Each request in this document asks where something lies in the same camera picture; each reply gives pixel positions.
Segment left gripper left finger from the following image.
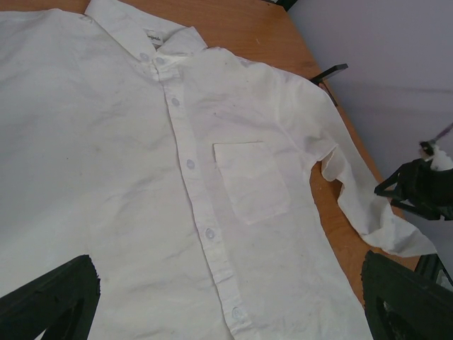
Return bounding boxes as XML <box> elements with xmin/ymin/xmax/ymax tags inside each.
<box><xmin>1</xmin><ymin>255</ymin><xmax>101</xmax><ymax>339</ymax></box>

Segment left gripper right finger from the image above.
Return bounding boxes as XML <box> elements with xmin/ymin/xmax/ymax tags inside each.
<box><xmin>361</xmin><ymin>251</ymin><xmax>452</xmax><ymax>339</ymax></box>

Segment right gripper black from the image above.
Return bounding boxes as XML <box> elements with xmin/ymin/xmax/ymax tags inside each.
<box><xmin>374</xmin><ymin>159</ymin><xmax>452</xmax><ymax>220</ymax></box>

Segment white button-up shirt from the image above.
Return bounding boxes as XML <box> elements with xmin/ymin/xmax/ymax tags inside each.
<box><xmin>1</xmin><ymin>1</ymin><xmax>435</xmax><ymax>339</ymax></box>

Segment black open brooch box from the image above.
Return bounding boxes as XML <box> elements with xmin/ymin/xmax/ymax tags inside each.
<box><xmin>309</xmin><ymin>63</ymin><xmax>350</xmax><ymax>106</ymax></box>

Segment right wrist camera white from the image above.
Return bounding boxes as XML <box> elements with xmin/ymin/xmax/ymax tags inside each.
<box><xmin>419</xmin><ymin>141</ymin><xmax>453</xmax><ymax>171</ymax></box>

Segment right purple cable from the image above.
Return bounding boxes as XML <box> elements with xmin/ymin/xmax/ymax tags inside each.
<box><xmin>433</xmin><ymin>122</ymin><xmax>453</xmax><ymax>145</ymax></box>

